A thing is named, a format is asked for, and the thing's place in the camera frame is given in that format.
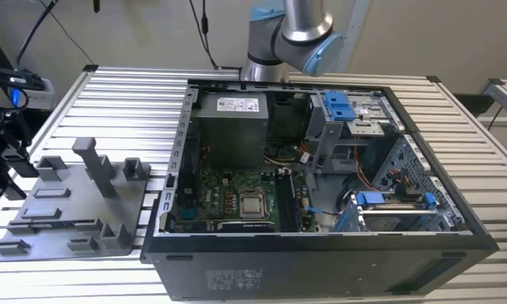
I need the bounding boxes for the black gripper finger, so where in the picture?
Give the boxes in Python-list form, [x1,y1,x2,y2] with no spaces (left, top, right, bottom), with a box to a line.
[0,159,28,201]
[3,142,40,179]

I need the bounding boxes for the grey plastic parts rack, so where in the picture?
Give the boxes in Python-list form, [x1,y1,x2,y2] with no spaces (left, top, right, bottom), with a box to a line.
[0,136,153,263]

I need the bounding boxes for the green motherboard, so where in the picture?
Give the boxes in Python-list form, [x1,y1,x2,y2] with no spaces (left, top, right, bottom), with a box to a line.
[172,167,322,234]

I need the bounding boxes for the grey power supply unit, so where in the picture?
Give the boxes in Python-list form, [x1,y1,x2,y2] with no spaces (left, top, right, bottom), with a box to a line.
[192,91,271,168]

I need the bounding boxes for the silver CPU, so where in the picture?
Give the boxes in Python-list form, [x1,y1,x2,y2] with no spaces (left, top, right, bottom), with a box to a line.
[240,196,266,218]

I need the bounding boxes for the black graphics card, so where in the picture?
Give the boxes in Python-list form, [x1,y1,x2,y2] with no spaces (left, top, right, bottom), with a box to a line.
[213,220,278,234]

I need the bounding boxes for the metal CPU socket cover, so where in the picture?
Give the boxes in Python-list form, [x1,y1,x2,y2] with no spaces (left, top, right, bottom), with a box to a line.
[236,189,272,221]

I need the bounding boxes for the black open PC case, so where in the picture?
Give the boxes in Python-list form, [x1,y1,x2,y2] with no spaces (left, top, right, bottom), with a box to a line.
[139,77,501,301]

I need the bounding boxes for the grey metal drive cage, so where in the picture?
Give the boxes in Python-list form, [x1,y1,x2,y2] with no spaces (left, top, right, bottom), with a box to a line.
[303,90,407,174]

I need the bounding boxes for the blue plastic drive clip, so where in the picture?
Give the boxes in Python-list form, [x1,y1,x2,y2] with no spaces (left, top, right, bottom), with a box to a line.
[331,106,356,123]
[323,90,350,108]

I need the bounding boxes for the hard disk in blue carrier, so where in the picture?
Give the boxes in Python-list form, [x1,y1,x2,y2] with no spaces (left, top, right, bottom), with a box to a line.
[336,189,442,234]

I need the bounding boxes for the black box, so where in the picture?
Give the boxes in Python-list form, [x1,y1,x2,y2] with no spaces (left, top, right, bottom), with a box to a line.
[452,93,495,115]

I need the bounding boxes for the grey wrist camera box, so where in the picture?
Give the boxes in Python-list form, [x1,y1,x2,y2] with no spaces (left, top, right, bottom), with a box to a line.
[0,65,56,111]

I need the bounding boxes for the black cable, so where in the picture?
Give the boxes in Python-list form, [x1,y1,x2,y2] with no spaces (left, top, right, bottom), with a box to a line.
[15,0,59,66]
[188,0,243,71]

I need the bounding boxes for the yellow black PSU wire bundle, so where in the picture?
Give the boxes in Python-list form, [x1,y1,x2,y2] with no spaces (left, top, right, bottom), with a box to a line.
[263,141,315,166]

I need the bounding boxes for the orange SATA wire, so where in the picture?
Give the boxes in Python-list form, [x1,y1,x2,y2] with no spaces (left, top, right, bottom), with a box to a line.
[351,144,394,193]

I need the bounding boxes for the yellow orange power wires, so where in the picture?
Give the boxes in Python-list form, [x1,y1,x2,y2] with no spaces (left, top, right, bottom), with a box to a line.
[386,168,424,199]

